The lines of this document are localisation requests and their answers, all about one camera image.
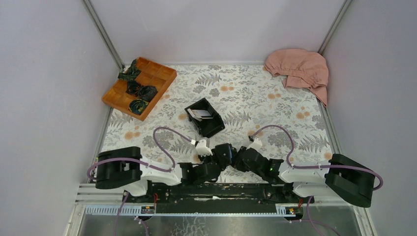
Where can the dark patterned rolled sock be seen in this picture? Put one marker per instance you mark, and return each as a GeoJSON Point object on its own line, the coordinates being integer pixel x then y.
{"type": "Point", "coordinates": [131, 73]}

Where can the orange compartment tray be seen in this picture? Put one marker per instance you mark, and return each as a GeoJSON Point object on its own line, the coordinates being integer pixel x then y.
{"type": "Point", "coordinates": [153, 74]}

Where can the green patterned rolled sock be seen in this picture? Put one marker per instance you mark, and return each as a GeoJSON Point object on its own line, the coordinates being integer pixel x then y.
{"type": "Point", "coordinates": [137, 106]}

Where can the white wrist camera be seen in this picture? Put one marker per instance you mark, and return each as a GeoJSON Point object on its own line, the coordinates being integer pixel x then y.
{"type": "Point", "coordinates": [202, 147]}
{"type": "Point", "coordinates": [255, 144]}

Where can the black rolled sock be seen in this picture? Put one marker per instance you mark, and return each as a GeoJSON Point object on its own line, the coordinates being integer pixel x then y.
{"type": "Point", "coordinates": [147, 93]}

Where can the white card stack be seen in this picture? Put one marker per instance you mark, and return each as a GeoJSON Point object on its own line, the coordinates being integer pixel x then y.
{"type": "Point", "coordinates": [199, 114]}

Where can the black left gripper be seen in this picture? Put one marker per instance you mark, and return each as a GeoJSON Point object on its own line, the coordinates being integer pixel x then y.
{"type": "Point", "coordinates": [210, 158]}

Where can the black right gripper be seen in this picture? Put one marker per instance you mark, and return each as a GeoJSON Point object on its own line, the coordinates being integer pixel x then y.
{"type": "Point", "coordinates": [237, 161]}

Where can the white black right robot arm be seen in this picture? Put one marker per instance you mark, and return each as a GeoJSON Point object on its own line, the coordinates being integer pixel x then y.
{"type": "Point", "coordinates": [340, 177]}

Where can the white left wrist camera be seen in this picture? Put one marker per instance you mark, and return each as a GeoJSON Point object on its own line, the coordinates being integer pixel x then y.
{"type": "Point", "coordinates": [202, 147]}

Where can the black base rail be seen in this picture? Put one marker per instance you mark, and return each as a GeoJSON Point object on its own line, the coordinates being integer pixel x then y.
{"type": "Point", "coordinates": [221, 198]}

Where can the floral table mat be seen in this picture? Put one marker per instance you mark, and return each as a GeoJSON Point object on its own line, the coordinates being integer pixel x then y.
{"type": "Point", "coordinates": [249, 99]}

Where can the pink cloth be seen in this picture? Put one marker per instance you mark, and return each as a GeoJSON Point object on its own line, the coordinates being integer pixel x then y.
{"type": "Point", "coordinates": [303, 69]}

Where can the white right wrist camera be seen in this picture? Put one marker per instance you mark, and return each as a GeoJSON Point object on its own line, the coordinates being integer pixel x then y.
{"type": "Point", "coordinates": [255, 144]}

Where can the black plastic card box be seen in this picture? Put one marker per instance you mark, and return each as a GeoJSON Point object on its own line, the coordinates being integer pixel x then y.
{"type": "Point", "coordinates": [206, 119]}

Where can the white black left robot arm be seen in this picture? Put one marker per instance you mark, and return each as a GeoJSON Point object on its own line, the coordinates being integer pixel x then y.
{"type": "Point", "coordinates": [127, 169]}

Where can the black leather card holder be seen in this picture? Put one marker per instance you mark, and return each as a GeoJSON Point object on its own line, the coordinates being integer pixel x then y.
{"type": "Point", "coordinates": [223, 155]}

